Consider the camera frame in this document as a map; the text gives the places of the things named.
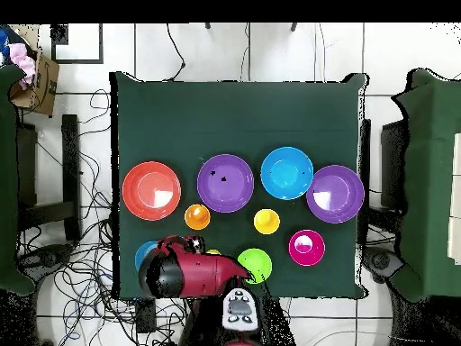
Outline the green small bowl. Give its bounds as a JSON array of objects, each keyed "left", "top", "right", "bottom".
[{"left": 236, "top": 247, "right": 274, "bottom": 286}]

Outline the dark green tablecloth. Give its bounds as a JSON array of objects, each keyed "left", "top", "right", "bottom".
[{"left": 109, "top": 70, "right": 369, "bottom": 301}]

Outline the cardboard box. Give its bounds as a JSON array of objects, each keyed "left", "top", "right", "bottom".
[{"left": 8, "top": 24, "right": 61, "bottom": 117}]

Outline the black cabinet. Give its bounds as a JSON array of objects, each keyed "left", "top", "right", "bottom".
[{"left": 379, "top": 120, "right": 410, "bottom": 212}]

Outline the blue small bowl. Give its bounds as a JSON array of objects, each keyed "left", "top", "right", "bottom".
[{"left": 133, "top": 240, "right": 159, "bottom": 271}]

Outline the blue large bowl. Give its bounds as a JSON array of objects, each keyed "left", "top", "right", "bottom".
[{"left": 259, "top": 145, "right": 315, "bottom": 201}]

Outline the black chair base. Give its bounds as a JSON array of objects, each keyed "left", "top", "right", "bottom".
[
  {"left": 361, "top": 246, "right": 406, "bottom": 284},
  {"left": 15, "top": 242, "right": 75, "bottom": 286}
]

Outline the orange stepped cup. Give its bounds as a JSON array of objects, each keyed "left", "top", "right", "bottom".
[{"left": 184, "top": 203, "right": 212, "bottom": 231}]

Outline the yellow stepped cup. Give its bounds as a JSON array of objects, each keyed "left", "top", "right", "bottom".
[{"left": 252, "top": 208, "right": 281, "bottom": 236}]

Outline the blue item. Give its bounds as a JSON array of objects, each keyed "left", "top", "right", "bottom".
[{"left": 0, "top": 28, "right": 15, "bottom": 66}]

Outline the pink-red small bowl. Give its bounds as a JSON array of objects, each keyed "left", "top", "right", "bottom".
[{"left": 287, "top": 229, "right": 327, "bottom": 268}]

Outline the black square frame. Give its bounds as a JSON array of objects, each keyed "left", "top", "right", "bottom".
[{"left": 50, "top": 23, "right": 104, "bottom": 65}]

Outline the black metal stand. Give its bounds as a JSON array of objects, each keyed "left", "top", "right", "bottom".
[{"left": 15, "top": 114, "right": 83, "bottom": 243}]

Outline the black power strip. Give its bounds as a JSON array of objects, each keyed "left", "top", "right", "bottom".
[{"left": 135, "top": 298, "right": 158, "bottom": 334}]

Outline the tangle of black cables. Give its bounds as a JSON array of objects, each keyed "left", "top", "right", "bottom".
[{"left": 15, "top": 87, "right": 188, "bottom": 346}]

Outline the pink cloth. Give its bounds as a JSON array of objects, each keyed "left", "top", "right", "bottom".
[{"left": 7, "top": 42, "right": 37, "bottom": 91}]

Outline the black cable with connector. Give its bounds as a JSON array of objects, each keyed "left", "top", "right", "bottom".
[{"left": 166, "top": 23, "right": 187, "bottom": 82}]

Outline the orange large bowl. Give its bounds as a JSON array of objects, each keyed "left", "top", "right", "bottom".
[{"left": 122, "top": 160, "right": 182, "bottom": 222}]

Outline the green cloth covered table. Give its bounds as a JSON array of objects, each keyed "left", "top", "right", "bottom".
[
  {"left": 0, "top": 64, "right": 37, "bottom": 296},
  {"left": 390, "top": 68, "right": 461, "bottom": 304}
]

